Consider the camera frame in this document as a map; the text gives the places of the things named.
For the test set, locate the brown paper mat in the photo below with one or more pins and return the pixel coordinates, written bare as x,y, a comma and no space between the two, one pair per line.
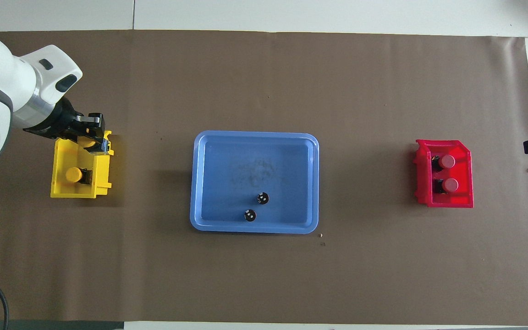
264,275

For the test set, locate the yellow plastic bin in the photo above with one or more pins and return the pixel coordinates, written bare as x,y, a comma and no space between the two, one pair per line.
62,192

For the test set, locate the yellow push button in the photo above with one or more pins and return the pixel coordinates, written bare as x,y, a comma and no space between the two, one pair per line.
88,143
73,175

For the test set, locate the red push button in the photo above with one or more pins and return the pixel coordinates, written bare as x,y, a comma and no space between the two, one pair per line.
450,185
447,161

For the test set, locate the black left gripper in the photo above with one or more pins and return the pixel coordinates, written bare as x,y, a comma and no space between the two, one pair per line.
60,121

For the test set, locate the red plastic bin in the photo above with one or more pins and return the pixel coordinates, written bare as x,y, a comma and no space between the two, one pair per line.
447,200

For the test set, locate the blue plastic tray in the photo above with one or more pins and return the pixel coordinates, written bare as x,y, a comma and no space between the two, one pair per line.
227,174

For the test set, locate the black cylindrical capacitor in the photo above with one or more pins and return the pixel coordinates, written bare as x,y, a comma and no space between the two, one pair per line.
262,198
250,215

